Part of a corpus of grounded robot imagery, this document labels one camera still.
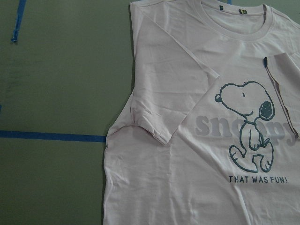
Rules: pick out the pink Snoopy t-shirt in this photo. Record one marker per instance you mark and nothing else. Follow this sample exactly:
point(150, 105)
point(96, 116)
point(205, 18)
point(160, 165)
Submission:
point(211, 132)

